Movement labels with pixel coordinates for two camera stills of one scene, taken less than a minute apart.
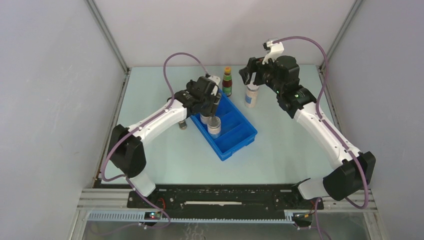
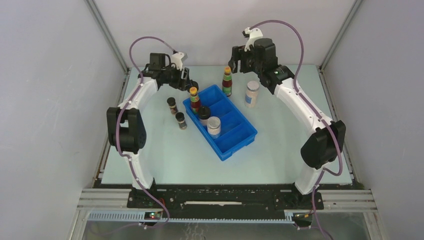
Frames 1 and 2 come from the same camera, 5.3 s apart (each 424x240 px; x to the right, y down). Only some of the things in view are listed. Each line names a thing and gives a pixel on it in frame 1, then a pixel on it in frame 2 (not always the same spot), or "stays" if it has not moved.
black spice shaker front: x=182 y=125 stays
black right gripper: x=247 y=72 to x=238 y=53
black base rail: x=223 y=201 stays
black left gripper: x=214 y=100 to x=184 y=84
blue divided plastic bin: x=237 y=130 stays
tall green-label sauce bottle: x=227 y=82 stays
